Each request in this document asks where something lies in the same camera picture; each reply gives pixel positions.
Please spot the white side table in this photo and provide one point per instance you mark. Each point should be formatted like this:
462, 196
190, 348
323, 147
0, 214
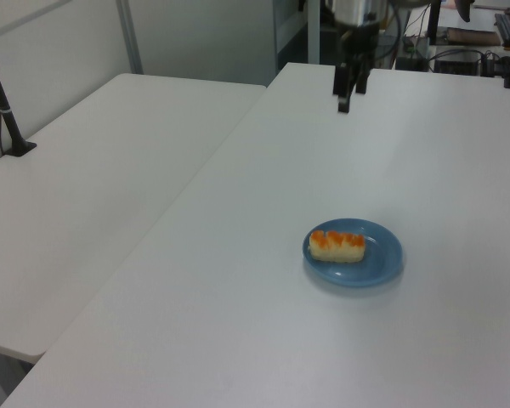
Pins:
110, 170

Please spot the thin black upright pole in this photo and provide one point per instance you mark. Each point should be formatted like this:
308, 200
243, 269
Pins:
433, 21

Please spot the black camera pole with base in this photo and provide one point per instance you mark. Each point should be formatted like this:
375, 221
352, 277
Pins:
6, 115

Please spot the brown cardboard box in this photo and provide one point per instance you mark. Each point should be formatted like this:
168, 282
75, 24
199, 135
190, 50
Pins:
472, 36

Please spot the black electronics box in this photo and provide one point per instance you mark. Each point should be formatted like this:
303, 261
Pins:
455, 64

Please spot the blue round plate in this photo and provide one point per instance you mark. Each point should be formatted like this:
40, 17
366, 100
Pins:
378, 259

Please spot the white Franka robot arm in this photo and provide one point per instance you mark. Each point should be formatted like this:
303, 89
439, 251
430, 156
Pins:
355, 10

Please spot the bread with orange topping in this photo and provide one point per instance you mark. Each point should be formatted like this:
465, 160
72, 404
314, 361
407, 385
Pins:
336, 248

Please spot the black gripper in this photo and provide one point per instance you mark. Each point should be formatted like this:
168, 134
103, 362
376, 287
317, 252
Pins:
359, 42

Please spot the grey metal shelf frame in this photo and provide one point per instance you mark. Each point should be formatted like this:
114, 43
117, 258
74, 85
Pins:
312, 30

